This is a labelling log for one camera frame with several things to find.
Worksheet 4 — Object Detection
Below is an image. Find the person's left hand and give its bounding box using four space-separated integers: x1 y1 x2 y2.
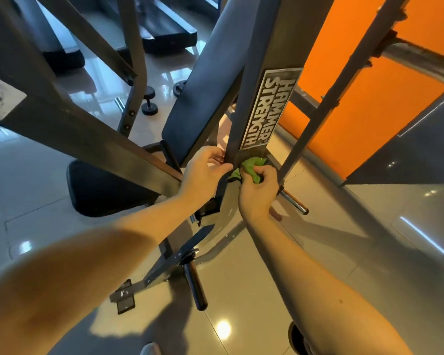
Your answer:
176 145 235 213

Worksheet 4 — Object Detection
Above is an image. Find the person's right hand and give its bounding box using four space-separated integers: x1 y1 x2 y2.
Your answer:
238 165 281 225

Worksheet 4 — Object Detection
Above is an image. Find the green cleaning cloth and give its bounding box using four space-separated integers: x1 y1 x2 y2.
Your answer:
229 156 269 185

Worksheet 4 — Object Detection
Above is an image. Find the grey steel gym machine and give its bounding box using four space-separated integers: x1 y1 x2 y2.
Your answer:
0 0 444 315

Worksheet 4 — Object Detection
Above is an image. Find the person's right forearm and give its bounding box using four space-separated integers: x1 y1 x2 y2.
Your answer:
244 214 414 355

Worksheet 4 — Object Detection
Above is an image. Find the person's left forearm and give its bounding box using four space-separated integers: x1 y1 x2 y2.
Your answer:
0 199 201 355

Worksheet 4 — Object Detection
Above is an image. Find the chrome weight storage peg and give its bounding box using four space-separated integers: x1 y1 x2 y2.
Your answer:
279 187 310 216

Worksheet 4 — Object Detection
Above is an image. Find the large black dumbbell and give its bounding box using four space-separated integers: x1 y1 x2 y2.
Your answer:
141 85 159 117

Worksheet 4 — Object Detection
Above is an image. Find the black treadmill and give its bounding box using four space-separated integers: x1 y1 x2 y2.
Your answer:
7 0 86 72
100 0 199 56

